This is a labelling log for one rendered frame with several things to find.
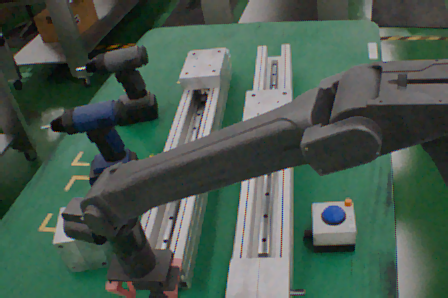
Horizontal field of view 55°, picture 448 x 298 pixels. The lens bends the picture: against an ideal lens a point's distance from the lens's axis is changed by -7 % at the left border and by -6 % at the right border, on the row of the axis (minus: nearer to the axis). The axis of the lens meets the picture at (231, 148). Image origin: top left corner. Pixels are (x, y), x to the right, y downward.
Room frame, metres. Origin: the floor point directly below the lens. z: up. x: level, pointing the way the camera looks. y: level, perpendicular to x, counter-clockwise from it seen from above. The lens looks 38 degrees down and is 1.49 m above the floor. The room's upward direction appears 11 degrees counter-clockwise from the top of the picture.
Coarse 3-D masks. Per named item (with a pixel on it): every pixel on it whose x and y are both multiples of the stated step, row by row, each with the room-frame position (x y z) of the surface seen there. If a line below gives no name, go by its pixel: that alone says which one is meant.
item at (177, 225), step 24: (192, 96) 1.06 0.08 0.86; (216, 96) 1.03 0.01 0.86; (192, 120) 1.00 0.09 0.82; (216, 120) 0.96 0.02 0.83; (168, 144) 0.86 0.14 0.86; (144, 216) 0.64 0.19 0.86; (168, 216) 0.65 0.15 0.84; (192, 216) 0.63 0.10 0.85; (168, 240) 0.59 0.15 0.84; (192, 240) 0.59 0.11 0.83; (192, 264) 0.55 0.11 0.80
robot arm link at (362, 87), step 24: (360, 72) 0.36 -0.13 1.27; (384, 72) 0.34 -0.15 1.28; (408, 72) 0.33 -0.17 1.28; (432, 72) 0.32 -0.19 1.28; (336, 96) 0.35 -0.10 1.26; (360, 96) 0.32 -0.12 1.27; (384, 96) 0.30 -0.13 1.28; (408, 96) 0.29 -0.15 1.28; (432, 96) 0.29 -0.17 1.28; (336, 120) 0.31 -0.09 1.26; (384, 120) 0.29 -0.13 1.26; (408, 120) 0.28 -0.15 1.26; (432, 120) 0.28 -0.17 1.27; (384, 144) 0.29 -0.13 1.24; (408, 144) 0.28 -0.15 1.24; (432, 144) 0.28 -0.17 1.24
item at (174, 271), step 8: (176, 264) 0.49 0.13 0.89; (168, 272) 0.47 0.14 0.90; (176, 272) 0.46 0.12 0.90; (176, 280) 0.45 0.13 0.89; (136, 288) 0.44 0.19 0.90; (144, 288) 0.44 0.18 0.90; (152, 288) 0.44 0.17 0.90; (160, 288) 0.44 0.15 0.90; (168, 288) 0.43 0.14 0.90; (176, 288) 0.47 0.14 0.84; (176, 296) 0.46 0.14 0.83
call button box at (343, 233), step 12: (324, 204) 0.60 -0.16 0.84; (336, 204) 0.60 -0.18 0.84; (348, 216) 0.56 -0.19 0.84; (324, 228) 0.55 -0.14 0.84; (336, 228) 0.54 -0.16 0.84; (348, 228) 0.53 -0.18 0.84; (324, 240) 0.53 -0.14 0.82; (336, 240) 0.53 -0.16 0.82; (348, 240) 0.52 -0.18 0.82; (324, 252) 0.53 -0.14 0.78
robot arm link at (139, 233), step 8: (128, 224) 0.47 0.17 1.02; (136, 224) 0.47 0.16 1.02; (120, 232) 0.45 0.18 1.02; (128, 232) 0.45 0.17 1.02; (136, 232) 0.46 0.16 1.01; (144, 232) 0.48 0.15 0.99; (112, 240) 0.45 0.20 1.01; (120, 240) 0.45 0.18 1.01; (128, 240) 0.45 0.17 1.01; (136, 240) 0.46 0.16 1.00; (144, 240) 0.47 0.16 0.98; (112, 248) 0.46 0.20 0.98; (120, 248) 0.45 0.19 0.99; (128, 248) 0.45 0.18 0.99; (136, 248) 0.45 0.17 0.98; (128, 256) 0.45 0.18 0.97
